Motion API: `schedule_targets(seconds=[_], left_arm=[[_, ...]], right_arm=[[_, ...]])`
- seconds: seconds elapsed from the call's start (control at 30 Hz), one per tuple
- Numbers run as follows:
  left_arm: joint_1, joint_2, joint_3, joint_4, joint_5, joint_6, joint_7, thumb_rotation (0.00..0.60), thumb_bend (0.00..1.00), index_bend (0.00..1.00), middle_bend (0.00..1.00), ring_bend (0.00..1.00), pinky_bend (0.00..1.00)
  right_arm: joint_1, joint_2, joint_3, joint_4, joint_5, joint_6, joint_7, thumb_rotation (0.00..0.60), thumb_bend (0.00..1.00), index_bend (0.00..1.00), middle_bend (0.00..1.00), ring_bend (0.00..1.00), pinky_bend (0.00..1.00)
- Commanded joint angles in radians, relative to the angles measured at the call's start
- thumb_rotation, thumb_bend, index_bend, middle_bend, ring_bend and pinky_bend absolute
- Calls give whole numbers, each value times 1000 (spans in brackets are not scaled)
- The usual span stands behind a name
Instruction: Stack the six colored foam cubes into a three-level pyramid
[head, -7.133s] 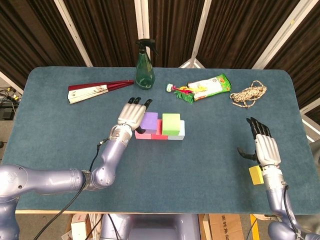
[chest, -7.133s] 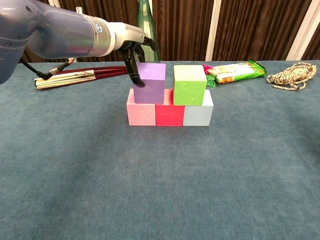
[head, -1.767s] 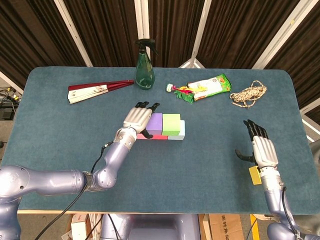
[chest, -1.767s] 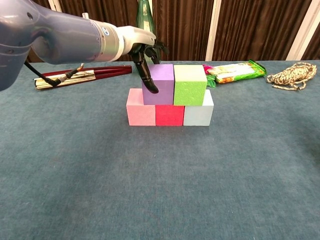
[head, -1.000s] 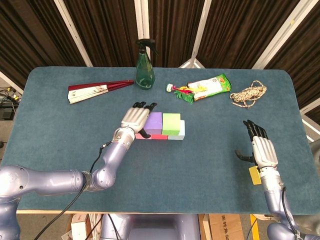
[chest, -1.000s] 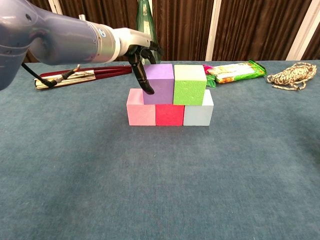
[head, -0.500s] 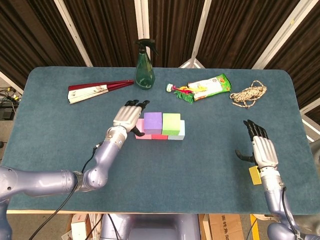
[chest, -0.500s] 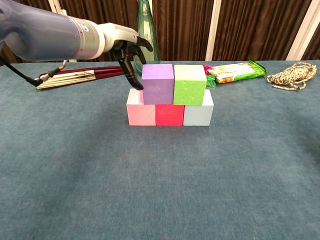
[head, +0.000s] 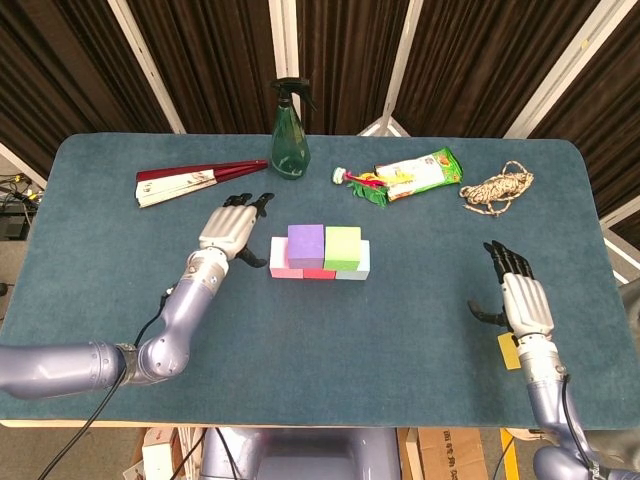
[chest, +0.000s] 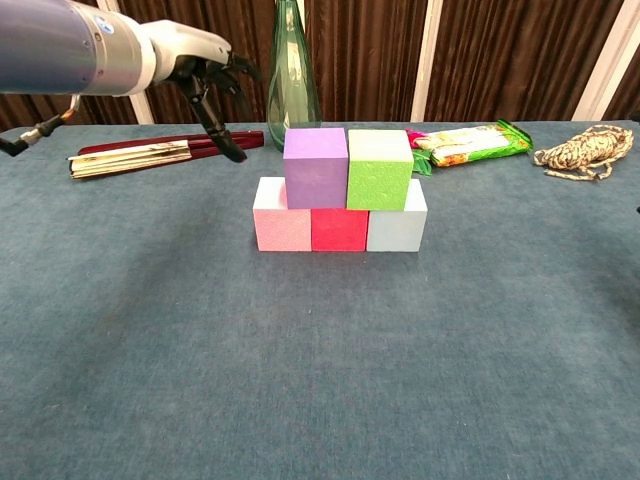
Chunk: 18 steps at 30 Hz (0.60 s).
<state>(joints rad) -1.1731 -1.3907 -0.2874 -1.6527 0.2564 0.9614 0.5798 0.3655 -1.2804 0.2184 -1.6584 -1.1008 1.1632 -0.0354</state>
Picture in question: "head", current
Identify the white frame bar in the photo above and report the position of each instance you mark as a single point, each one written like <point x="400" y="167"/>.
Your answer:
<point x="145" y="60"/>
<point x="560" y="75"/>
<point x="400" y="65"/>
<point x="282" y="30"/>

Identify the brown cardboard box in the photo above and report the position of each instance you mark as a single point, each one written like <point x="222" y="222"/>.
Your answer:
<point x="450" y="455"/>

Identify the white cardboard box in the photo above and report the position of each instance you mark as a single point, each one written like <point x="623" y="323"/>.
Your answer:
<point x="157" y="457"/>

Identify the brown pleated curtain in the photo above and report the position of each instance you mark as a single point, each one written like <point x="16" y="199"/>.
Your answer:
<point x="210" y="60"/>

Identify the folded red paper fan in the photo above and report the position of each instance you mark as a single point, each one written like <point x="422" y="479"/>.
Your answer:
<point x="175" y="187"/>

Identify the blue felt table mat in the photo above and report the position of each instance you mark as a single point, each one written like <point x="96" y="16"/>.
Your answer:
<point x="350" y="350"/>

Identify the green snack packet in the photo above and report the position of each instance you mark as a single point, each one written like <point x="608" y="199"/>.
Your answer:
<point x="420" y="172"/>

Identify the grey robot torso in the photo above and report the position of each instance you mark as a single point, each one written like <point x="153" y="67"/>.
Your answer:
<point x="300" y="455"/>

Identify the red foam cube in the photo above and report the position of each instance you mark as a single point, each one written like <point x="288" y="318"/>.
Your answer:
<point x="319" y="273"/>

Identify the light blue foam cube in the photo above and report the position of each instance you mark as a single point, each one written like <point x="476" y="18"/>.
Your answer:
<point x="357" y="274"/>

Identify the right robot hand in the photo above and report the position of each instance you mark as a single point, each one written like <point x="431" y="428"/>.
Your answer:
<point x="525" y="300"/>

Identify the green foam cube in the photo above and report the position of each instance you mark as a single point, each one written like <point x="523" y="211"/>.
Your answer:
<point x="343" y="247"/>

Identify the green glass bottle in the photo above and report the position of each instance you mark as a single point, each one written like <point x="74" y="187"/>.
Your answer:
<point x="290" y="150"/>

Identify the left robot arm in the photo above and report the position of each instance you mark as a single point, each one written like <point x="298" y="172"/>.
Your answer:
<point x="125" y="350"/>

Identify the yellow block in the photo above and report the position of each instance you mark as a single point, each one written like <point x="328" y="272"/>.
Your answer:
<point x="510" y="352"/>

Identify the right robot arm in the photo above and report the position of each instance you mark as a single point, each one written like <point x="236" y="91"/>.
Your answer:
<point x="550" y="400"/>

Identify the purple foam cube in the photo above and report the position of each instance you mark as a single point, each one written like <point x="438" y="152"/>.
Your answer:
<point x="306" y="245"/>

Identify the pink foam cube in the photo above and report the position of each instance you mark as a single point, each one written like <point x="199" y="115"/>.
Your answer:
<point x="279" y="260"/>

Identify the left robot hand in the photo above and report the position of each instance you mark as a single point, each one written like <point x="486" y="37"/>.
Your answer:
<point x="227" y="227"/>

